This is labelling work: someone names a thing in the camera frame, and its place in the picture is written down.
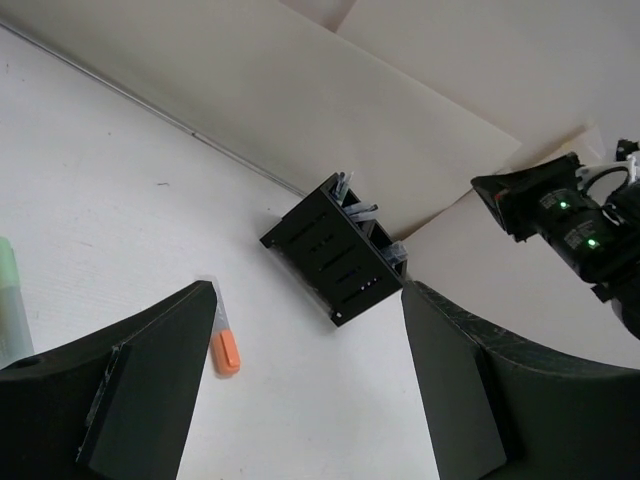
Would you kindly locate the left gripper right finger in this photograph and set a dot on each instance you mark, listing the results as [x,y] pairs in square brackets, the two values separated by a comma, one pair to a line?
[500,406]

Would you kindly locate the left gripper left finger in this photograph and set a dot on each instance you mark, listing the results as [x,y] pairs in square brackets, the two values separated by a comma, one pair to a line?
[115,404]

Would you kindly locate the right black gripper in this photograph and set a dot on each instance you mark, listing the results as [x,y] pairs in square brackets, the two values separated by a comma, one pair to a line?
[598,241]

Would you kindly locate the orange cap highlighter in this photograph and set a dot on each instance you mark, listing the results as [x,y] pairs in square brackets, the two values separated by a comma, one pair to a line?
[224,351]

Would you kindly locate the green highlighter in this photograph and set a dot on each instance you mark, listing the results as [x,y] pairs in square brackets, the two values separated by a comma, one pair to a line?
[16,341]

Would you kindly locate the black two-compartment pen holder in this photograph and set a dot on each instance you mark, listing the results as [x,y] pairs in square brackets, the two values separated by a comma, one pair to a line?
[339,259]

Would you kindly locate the purple gel pen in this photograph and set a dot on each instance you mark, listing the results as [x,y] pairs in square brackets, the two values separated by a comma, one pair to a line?
[395,253]

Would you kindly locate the light blue gel pen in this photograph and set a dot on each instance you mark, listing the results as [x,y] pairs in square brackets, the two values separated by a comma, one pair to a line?
[361,212]

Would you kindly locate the dark blue ballpoint pen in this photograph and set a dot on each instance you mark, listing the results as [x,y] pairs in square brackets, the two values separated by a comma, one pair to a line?
[342,186]

